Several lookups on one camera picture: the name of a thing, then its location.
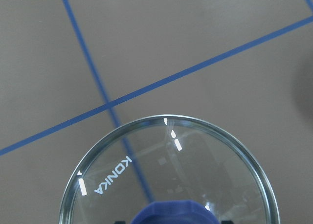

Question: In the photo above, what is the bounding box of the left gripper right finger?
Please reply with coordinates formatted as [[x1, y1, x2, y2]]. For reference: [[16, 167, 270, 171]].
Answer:
[[221, 220, 232, 224]]

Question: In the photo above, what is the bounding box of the glass lid blue knob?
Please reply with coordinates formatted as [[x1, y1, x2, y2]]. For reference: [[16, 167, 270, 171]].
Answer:
[[59, 115, 281, 224]]

